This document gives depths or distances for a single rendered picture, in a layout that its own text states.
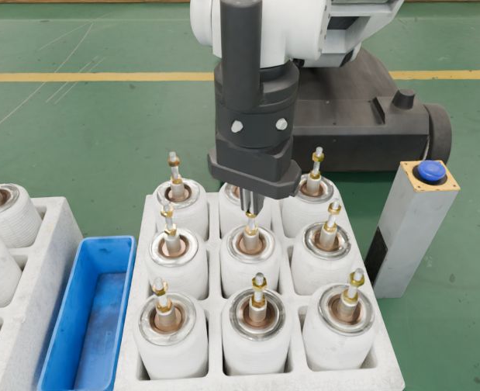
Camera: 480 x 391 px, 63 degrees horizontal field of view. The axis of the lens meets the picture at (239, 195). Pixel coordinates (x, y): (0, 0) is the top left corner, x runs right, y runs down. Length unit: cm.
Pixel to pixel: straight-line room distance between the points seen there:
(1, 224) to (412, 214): 68
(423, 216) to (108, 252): 60
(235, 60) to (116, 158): 90
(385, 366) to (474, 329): 35
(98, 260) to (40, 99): 85
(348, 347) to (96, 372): 47
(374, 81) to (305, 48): 89
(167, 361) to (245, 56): 38
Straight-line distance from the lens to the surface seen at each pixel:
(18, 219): 77
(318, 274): 61
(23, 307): 71
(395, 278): 84
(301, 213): 68
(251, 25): 33
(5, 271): 71
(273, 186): 46
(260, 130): 41
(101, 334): 84
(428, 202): 68
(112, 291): 89
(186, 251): 60
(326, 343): 55
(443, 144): 108
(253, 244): 59
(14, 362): 69
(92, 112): 145
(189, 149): 120
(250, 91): 36
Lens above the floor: 72
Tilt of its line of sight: 44 degrees down
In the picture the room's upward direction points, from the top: straight up
